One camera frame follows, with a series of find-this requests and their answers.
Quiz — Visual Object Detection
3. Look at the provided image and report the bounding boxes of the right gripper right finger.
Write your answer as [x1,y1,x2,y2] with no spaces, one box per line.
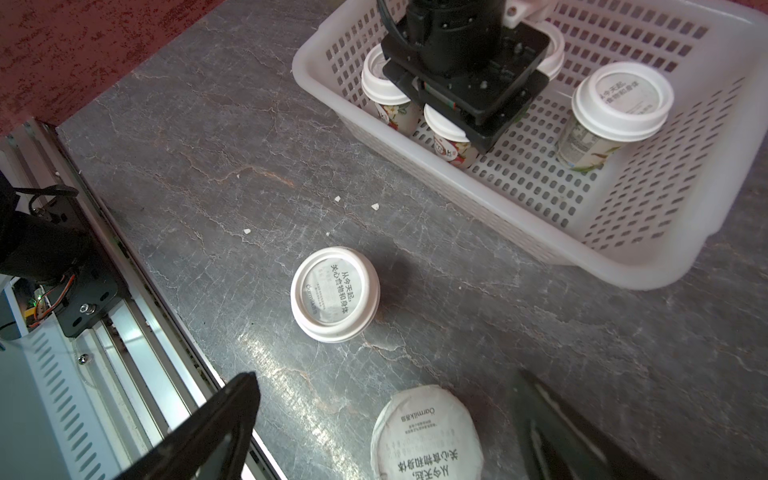
[511,369,657,479]

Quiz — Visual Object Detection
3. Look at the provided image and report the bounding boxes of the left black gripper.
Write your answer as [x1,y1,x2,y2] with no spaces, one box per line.
[380,0,549,153]

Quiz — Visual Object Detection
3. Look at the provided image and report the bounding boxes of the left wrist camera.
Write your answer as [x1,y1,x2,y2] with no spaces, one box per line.
[502,0,556,29]

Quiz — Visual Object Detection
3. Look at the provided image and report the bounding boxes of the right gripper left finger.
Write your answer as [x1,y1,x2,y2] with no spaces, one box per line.
[118,372,261,479]

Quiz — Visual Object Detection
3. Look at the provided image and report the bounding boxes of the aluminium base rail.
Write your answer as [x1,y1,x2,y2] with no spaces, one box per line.
[0,119,289,480]

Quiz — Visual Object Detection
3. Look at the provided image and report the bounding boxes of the white perforated plastic basket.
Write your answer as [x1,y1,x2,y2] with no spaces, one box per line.
[292,1,767,290]

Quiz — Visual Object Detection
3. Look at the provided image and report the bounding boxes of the yogurt cup green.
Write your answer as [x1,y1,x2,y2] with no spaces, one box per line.
[370,385,484,479]

